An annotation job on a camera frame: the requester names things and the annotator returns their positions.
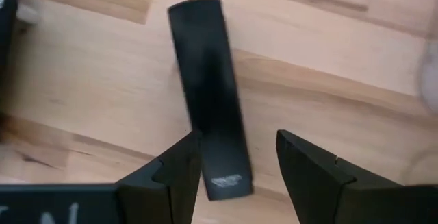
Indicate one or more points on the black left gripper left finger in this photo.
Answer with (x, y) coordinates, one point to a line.
(164, 196)

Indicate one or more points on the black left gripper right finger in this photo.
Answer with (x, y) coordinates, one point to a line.
(315, 189)

